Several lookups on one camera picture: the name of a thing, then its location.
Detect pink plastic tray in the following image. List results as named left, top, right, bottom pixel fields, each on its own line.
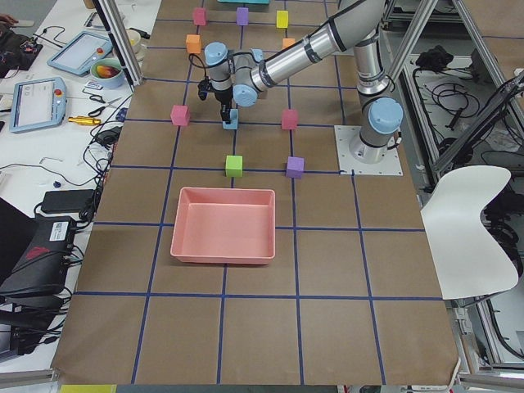
left=170, top=187, right=276, bottom=265

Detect yellow foam block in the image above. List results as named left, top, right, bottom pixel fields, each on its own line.
left=275, top=10, right=289, bottom=29

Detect yellow handled tool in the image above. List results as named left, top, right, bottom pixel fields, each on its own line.
left=68, top=116, right=102, bottom=126

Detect purple foam block near arm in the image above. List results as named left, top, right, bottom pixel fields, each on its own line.
left=286, top=156, right=305, bottom=178

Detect orange foam block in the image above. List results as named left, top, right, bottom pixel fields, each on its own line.
left=282, top=38, right=296, bottom=49
left=185, top=34, right=202, bottom=54

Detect purple foam block right side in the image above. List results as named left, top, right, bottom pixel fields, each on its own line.
left=236, top=7, right=249, bottom=26

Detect pink foam block front left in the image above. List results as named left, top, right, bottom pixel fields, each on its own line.
left=170, top=105, right=190, bottom=126

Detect blue bowl with fruit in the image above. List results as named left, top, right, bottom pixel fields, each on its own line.
left=90, top=58, right=124, bottom=89

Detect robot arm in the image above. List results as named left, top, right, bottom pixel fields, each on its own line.
left=198, top=0, right=404, bottom=165

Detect orange foam block far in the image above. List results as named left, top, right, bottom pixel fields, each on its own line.
left=282, top=38, right=296, bottom=49

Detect pink foam block with dot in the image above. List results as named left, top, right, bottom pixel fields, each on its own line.
left=281, top=109, right=299, bottom=130

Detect white chair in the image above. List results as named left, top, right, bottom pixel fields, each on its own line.
left=421, top=165, right=518, bottom=300

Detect black power adapter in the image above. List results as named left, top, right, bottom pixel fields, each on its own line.
left=40, top=189, right=94, bottom=214

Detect teach pendant near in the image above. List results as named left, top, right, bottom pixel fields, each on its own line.
left=9, top=77, right=67, bottom=133

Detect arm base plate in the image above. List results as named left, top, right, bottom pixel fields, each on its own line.
left=334, top=125, right=403, bottom=176

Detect teach pendant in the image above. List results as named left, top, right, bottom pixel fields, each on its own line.
left=9, top=77, right=67, bottom=133
left=47, top=31, right=113, bottom=76

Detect green foam block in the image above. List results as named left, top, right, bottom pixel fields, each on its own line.
left=225, top=155, right=243, bottom=178

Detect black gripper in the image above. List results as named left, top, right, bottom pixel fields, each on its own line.
left=214, top=90, right=233, bottom=123

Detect orange foam block front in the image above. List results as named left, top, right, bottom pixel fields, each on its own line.
left=185, top=34, right=202, bottom=54

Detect scissors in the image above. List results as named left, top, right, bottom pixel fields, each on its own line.
left=88, top=94, right=121, bottom=118

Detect teach pendant far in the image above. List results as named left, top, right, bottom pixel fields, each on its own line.
left=47, top=31, right=113, bottom=76

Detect pink foam block front right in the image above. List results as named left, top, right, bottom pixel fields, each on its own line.
left=192, top=7, right=207, bottom=26

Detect light blue foam block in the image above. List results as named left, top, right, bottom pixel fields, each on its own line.
left=222, top=109, right=238, bottom=130

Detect cyan plastic tray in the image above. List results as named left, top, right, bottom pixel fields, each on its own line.
left=218, top=0, right=270, bottom=5

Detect beige bowl with lemon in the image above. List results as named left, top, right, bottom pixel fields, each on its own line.
left=126, top=29, right=147, bottom=61

